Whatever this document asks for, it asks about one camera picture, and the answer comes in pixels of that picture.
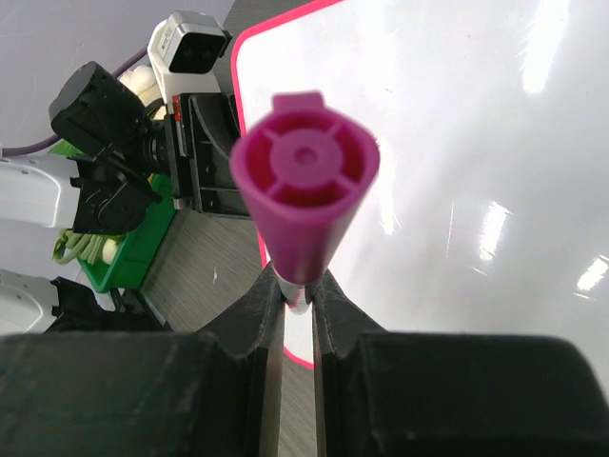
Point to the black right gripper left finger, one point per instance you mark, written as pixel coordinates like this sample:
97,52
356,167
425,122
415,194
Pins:
77,380

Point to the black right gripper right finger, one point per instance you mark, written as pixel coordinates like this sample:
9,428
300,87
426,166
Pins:
387,393

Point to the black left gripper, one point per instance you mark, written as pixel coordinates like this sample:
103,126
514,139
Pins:
120,145

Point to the purple capped marker pen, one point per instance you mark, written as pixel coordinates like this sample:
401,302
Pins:
302,172

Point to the pink framed whiteboard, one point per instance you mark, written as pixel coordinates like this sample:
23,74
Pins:
490,210

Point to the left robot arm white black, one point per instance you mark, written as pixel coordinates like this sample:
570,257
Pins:
37,190

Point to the yellow white toy cabbage right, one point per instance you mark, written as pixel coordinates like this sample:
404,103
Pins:
142,82

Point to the green plastic tray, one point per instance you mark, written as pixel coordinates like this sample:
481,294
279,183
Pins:
138,248

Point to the green toy scallions bundle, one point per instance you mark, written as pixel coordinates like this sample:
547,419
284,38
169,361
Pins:
88,248

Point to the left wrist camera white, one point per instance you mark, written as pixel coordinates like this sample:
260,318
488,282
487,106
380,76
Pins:
183,50

